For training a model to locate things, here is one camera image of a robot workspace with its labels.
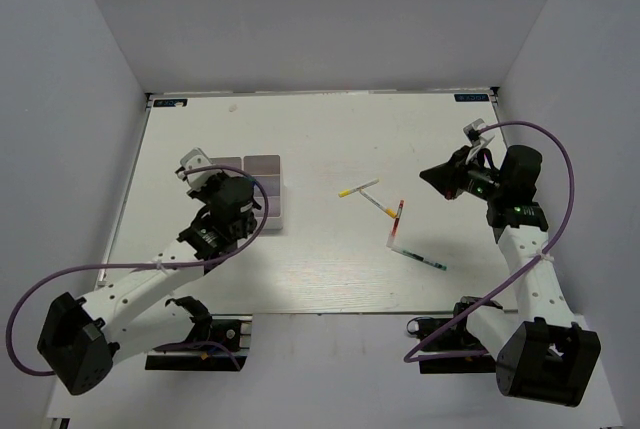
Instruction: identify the white pen orange tip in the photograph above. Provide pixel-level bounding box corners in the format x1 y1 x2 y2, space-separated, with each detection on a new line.
360 189 397 218

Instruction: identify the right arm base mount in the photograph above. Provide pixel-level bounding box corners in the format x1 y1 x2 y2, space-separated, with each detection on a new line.
406 301 517 383

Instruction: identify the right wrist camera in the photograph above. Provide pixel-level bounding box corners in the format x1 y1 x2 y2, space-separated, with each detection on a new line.
463 119 495 165

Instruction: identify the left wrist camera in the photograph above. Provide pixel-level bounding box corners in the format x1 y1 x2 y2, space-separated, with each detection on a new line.
175 147 221 190

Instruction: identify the right blue table label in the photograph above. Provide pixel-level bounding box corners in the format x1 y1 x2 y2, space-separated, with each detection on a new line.
454 93 490 103

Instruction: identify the left blue table label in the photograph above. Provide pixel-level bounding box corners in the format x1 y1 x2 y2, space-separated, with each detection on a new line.
153 98 188 108

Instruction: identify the white pen yellow band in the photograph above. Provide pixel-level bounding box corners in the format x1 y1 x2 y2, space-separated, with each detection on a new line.
338 178 380 198

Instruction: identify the blue table label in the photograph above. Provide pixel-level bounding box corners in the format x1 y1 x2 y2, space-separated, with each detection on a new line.
153 98 188 108
454 93 490 103

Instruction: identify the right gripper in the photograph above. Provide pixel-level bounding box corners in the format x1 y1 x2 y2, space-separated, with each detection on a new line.
421 145 507 202

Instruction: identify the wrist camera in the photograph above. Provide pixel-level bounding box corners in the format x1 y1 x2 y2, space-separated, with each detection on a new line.
175 147 221 190
463 119 495 165

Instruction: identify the green ink pen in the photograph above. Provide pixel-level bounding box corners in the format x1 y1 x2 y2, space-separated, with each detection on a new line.
386 234 447 271

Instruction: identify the right white organizer tray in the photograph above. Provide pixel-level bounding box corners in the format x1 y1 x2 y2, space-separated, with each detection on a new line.
243 155 284 231

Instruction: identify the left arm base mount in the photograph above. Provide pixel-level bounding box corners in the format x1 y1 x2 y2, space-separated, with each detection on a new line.
145 296 252 372

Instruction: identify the red pen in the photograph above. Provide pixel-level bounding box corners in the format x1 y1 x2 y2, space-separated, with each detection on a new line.
390 199 405 239

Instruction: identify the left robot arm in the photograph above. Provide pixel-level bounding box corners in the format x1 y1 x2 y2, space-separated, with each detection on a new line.
37 167 268 396

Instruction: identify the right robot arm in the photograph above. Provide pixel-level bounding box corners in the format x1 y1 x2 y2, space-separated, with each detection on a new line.
420 145 601 407

